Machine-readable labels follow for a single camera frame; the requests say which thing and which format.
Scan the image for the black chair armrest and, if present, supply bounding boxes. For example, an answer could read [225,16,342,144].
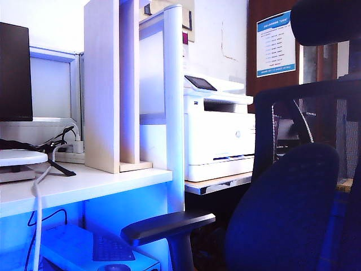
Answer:
[120,211,217,271]

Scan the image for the light wooden desk organizer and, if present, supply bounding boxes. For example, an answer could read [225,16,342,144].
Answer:
[83,0,155,174]

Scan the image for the grey desk partition panel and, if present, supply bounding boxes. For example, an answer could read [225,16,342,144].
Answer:
[28,46,85,123]

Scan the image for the black mesh office chair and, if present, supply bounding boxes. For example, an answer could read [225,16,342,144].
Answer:
[250,76,361,271]

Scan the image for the dark blue chair headrest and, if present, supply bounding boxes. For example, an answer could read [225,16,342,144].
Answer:
[290,0,361,47]

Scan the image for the white HP printer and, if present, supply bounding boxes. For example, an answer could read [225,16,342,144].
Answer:
[183,74,256,183]

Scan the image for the wooden printer table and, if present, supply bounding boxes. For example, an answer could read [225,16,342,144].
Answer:
[184,172,254,196]

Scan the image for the white power strip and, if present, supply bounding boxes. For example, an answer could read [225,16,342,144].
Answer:
[54,151,86,164]

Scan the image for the dark brown door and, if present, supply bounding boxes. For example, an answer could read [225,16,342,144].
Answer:
[245,0,300,98]

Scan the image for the dark blue lumbar cushion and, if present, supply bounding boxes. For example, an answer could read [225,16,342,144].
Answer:
[224,142,341,271]

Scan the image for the blue and white poster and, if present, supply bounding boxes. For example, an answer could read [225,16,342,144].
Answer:
[256,10,297,78]

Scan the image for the dark keyboard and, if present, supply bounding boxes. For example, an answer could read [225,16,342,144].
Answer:
[92,233,137,262]

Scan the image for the white round monitor base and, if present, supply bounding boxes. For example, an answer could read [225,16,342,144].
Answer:
[0,149,49,168]

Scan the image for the grey flat riser block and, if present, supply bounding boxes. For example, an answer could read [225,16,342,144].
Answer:
[0,165,37,184]

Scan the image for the black computer monitor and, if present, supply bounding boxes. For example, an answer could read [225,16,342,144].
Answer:
[0,21,34,123]

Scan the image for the white partition post frame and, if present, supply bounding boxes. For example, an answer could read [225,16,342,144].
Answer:
[138,4,186,214]

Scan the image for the thin white charger cable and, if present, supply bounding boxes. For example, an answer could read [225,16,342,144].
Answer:
[63,122,81,142]

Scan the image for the black picture frame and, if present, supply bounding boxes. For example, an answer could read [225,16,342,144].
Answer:
[182,10,193,32]

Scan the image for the black cable bundle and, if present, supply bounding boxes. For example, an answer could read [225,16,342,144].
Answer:
[0,125,77,177]

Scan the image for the thin black hanging cable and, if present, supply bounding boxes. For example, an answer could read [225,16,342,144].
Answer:
[23,208,68,271]

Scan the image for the thick white cable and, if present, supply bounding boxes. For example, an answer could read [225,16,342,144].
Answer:
[30,145,62,271]

